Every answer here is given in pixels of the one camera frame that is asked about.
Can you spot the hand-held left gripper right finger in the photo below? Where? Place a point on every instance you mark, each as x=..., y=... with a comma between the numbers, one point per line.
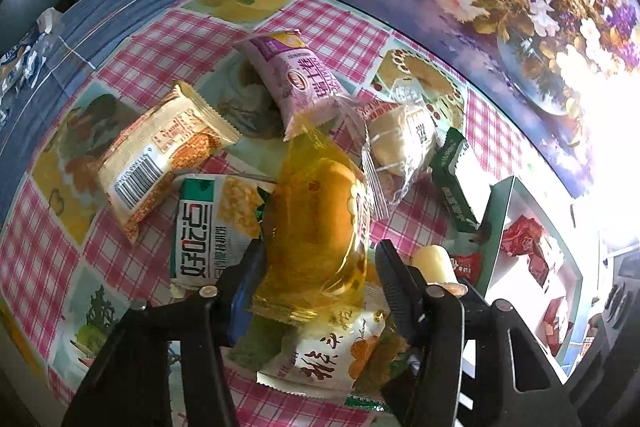
x=395, y=292

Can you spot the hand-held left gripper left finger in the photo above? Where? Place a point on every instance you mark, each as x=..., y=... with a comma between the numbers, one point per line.
x=245, y=289

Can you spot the yellow clear bread packet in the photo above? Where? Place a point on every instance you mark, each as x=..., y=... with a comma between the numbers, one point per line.
x=310, y=217

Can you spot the white box with teal edge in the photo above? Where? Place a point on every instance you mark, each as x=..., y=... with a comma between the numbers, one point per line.
x=505, y=272

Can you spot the green biscuit packet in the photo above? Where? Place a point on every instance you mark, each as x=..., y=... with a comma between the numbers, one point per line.
x=452, y=177

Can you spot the orange biscuit packet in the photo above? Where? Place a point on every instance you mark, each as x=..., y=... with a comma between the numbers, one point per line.
x=150, y=157

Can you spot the clear green cake packet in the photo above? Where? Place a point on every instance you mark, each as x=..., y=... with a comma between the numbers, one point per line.
x=255, y=342

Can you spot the green white corn snack packet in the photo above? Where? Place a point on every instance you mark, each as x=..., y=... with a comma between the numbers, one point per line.
x=210, y=227

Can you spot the small red candy packet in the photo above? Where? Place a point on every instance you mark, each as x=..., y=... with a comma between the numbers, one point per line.
x=467, y=268

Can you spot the white packet with orange print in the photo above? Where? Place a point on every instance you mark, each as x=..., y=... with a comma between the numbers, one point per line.
x=330, y=352

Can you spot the large red snack packet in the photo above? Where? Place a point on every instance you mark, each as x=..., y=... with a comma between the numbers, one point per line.
x=520, y=234

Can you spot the clear bun packet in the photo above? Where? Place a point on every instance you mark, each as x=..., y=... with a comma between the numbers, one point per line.
x=400, y=142

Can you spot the pink snack packet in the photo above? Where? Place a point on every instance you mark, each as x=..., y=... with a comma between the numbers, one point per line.
x=300, y=82

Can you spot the pink checked tablecloth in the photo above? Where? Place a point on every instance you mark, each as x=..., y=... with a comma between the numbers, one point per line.
x=325, y=17

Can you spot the silver foil wrapper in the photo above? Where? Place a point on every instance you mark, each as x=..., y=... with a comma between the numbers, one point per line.
x=25, y=57

